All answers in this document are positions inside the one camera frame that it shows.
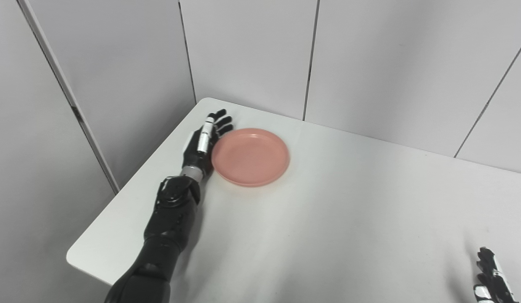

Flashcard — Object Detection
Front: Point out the pink round plate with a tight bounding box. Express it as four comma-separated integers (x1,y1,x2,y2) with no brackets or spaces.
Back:
211,128,291,187

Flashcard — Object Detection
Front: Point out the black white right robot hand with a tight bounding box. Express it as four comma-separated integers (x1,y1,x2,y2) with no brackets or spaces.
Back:
473,247,519,303

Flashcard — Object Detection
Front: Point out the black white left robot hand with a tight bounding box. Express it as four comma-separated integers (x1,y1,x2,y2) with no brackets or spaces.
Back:
181,109,235,177

